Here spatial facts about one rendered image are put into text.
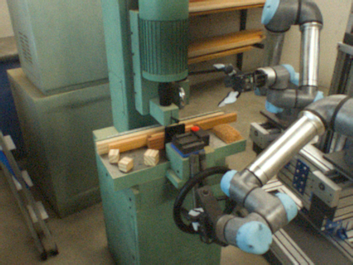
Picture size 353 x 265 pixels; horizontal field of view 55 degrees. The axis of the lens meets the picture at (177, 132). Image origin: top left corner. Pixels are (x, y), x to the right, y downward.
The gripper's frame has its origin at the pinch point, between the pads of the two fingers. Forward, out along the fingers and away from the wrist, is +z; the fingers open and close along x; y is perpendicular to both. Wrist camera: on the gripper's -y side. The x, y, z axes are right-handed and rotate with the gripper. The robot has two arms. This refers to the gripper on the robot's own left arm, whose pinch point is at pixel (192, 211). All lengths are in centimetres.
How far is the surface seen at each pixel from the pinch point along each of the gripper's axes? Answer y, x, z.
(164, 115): -33.4, 7.4, 21.1
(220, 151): -13.9, 27.5, 19.2
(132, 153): -22.1, -6.6, 29.0
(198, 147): -18.9, 11.3, 6.6
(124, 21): -73, 2, 25
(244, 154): 12, 128, 149
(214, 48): -102, 173, 224
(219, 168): -10.6, 13.8, -0.2
